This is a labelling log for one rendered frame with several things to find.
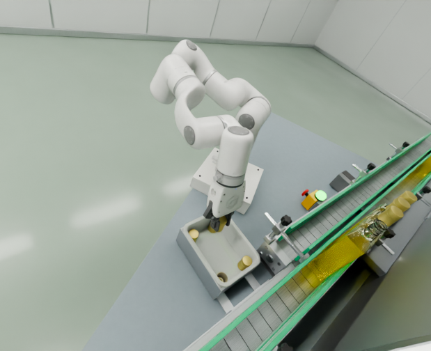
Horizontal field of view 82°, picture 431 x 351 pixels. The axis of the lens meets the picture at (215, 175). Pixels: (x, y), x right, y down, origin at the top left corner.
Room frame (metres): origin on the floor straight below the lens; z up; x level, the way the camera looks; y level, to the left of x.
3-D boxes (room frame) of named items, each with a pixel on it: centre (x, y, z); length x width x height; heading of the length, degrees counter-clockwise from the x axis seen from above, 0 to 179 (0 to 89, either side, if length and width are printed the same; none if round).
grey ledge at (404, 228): (0.96, -0.90, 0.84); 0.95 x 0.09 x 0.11; 144
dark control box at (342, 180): (1.08, -0.62, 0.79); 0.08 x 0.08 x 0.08; 54
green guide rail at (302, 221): (1.20, -0.78, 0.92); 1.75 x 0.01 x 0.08; 144
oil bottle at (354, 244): (0.46, -0.41, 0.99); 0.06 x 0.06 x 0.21; 53
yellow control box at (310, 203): (0.85, -0.45, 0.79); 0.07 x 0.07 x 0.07; 54
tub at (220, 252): (0.43, -0.11, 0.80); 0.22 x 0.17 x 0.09; 54
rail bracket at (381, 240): (0.60, -0.60, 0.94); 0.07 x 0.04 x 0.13; 54
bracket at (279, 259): (0.46, -0.27, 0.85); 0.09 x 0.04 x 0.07; 54
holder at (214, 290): (0.41, -0.13, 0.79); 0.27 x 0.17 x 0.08; 54
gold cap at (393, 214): (0.50, -0.44, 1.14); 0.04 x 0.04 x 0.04
